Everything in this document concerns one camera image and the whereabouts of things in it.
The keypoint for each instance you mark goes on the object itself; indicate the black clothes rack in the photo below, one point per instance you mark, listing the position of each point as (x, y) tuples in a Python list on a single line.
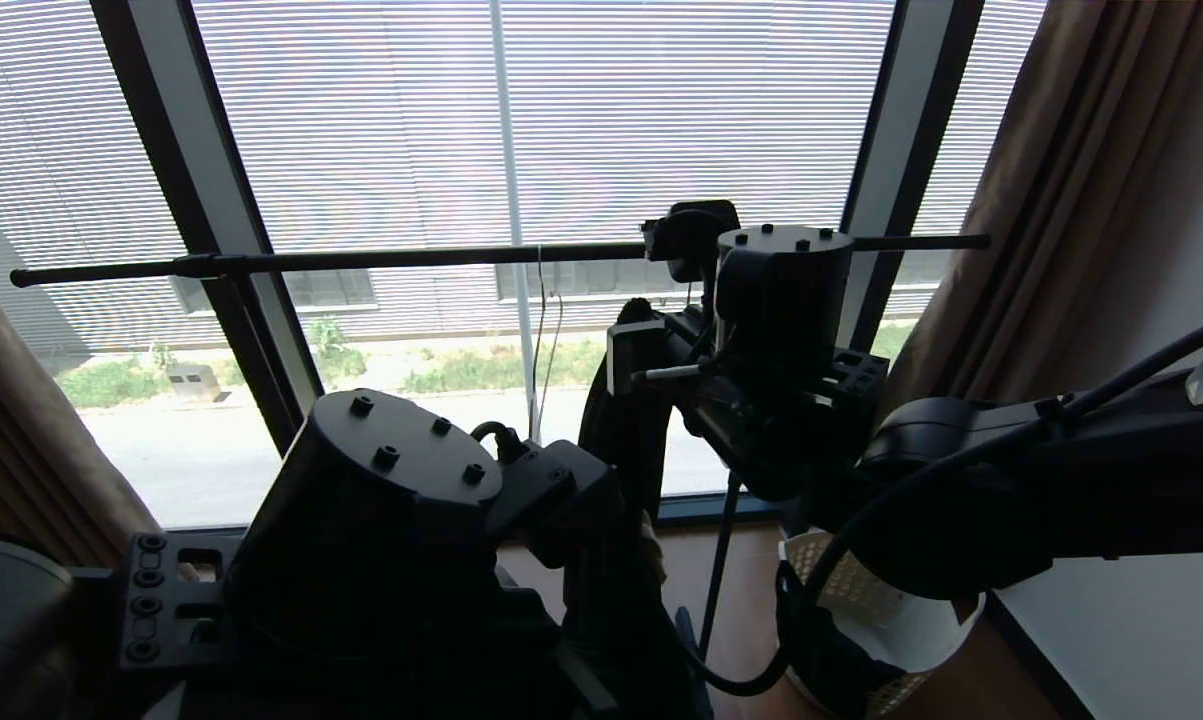
[(361, 260)]

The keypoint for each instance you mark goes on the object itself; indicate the white laundry basket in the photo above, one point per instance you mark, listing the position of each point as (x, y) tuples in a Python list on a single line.
[(901, 620)]

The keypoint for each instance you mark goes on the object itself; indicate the window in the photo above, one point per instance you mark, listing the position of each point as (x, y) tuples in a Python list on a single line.
[(891, 150)]

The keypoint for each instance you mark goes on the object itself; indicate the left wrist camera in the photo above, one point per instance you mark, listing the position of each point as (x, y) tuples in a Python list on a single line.
[(561, 490)]

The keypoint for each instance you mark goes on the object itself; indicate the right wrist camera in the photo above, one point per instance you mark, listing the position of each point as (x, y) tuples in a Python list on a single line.
[(691, 235)]

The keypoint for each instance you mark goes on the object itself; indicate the brown curtain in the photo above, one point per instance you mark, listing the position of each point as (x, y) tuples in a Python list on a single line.
[(1061, 200), (31, 450)]

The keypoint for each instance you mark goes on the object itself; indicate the pink clothes hanger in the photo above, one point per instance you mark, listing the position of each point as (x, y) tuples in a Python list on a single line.
[(538, 350)]

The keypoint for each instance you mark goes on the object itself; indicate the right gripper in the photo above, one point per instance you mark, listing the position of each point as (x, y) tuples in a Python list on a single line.
[(686, 370)]

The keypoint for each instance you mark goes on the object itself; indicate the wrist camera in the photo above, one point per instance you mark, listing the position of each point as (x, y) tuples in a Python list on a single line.
[(691, 235), (561, 490)]

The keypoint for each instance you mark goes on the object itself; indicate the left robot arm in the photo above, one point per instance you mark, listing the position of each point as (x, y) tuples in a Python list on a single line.
[(361, 520)]

